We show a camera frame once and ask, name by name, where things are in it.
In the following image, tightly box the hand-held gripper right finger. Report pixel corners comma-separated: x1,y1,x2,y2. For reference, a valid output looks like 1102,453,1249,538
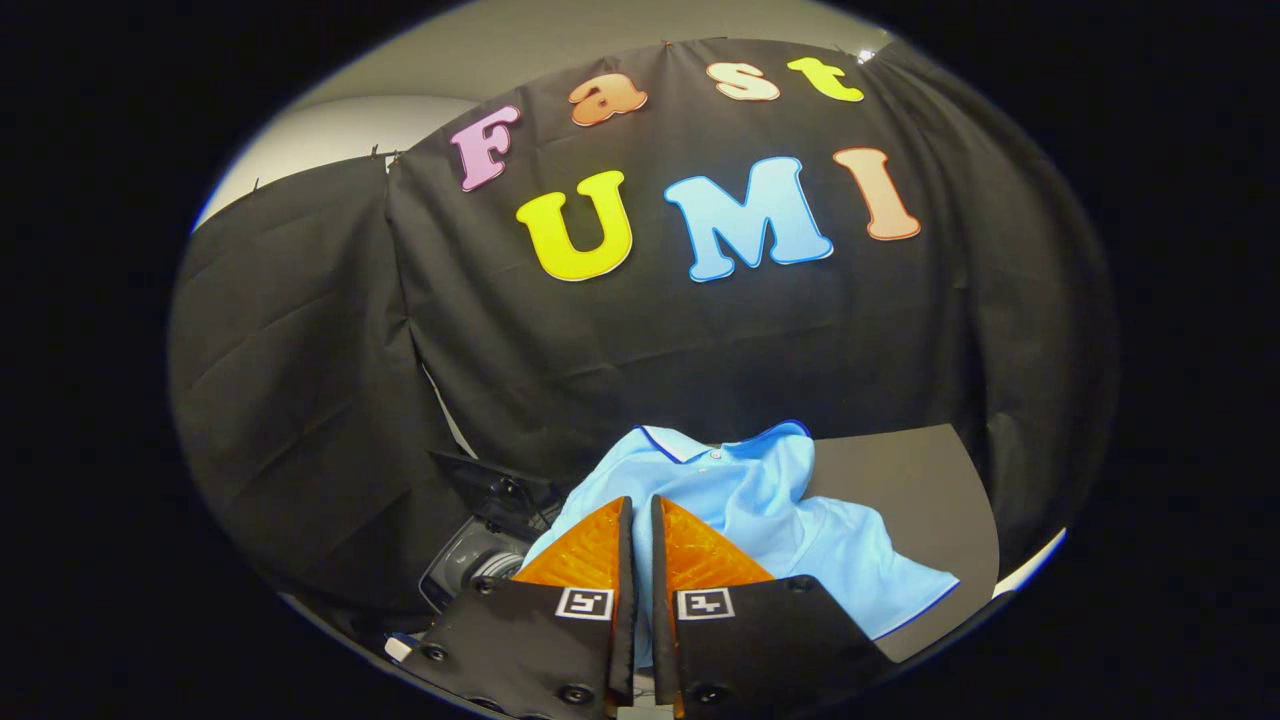
650,495,896,717

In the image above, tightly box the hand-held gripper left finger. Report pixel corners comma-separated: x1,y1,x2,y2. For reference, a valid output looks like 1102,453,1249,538
400,495,638,720

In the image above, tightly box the light blue polo shirt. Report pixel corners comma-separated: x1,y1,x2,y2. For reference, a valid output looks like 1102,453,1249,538
520,420,961,671

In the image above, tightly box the grey washing machine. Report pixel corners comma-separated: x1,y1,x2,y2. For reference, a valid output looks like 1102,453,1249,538
418,450,563,616

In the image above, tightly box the beige cabinet with black top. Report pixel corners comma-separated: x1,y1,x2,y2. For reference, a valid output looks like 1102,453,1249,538
800,424,1001,663

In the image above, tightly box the black backdrop cloth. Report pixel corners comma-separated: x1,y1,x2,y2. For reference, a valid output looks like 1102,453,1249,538
168,38,1121,641

